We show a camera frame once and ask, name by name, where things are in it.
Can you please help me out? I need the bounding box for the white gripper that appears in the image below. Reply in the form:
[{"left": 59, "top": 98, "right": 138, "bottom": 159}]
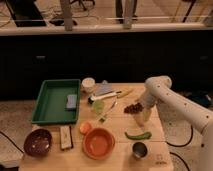
[{"left": 138, "top": 90, "right": 157, "bottom": 122}]

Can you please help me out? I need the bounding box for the dark red grape bunch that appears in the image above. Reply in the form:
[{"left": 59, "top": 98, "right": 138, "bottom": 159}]
[{"left": 124, "top": 103, "right": 143, "bottom": 114}]

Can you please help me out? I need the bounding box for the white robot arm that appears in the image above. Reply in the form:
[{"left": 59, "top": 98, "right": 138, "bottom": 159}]
[{"left": 139, "top": 76, "right": 213, "bottom": 171}]

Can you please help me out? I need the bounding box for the red orange bowl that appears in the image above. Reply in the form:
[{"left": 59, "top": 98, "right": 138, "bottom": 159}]
[{"left": 82, "top": 128, "right": 115, "bottom": 160}]

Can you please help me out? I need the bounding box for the dark purple bowl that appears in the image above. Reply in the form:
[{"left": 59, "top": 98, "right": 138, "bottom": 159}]
[{"left": 24, "top": 129, "right": 52, "bottom": 157}]

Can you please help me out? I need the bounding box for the yellow banana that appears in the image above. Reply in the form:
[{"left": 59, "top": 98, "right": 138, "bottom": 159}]
[{"left": 117, "top": 88, "right": 134, "bottom": 98}]

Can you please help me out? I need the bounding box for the small metal cup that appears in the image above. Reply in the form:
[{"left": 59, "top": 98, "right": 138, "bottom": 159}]
[{"left": 132, "top": 142, "right": 148, "bottom": 159}]

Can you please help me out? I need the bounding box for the small metal fork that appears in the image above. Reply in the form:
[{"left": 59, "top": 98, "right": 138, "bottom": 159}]
[{"left": 99, "top": 101, "right": 117, "bottom": 123}]

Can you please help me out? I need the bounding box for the grey blue cloth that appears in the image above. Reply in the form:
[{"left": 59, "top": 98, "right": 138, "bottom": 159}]
[{"left": 95, "top": 80, "right": 113, "bottom": 96}]

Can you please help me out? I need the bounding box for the orange carrot piece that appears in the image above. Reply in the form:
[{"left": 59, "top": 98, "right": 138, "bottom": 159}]
[{"left": 79, "top": 122, "right": 92, "bottom": 135}]

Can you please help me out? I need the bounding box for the white small cup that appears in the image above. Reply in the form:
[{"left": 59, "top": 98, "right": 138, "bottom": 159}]
[{"left": 82, "top": 77, "right": 95, "bottom": 93}]

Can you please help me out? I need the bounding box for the blue sponge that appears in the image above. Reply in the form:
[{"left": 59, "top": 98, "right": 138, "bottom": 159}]
[{"left": 66, "top": 94, "right": 77, "bottom": 110}]

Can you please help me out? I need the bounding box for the white chocolate bar box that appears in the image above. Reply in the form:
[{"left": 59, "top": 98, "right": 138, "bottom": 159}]
[{"left": 60, "top": 126, "right": 73, "bottom": 150}]

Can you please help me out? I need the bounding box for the green plastic tray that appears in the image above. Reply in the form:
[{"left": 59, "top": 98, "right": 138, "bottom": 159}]
[{"left": 31, "top": 79, "right": 80, "bottom": 125}]

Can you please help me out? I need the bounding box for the black cable right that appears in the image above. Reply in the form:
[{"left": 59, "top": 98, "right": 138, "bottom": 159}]
[{"left": 165, "top": 123, "right": 195, "bottom": 171}]

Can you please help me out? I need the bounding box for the black cable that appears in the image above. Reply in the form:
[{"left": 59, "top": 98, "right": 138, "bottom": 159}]
[
  {"left": 0, "top": 131, "right": 25, "bottom": 155},
  {"left": 165, "top": 123, "right": 195, "bottom": 171}
]

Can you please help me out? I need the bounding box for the black cable left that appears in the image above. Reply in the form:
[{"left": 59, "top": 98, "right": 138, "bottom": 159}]
[{"left": 0, "top": 131, "right": 25, "bottom": 155}]

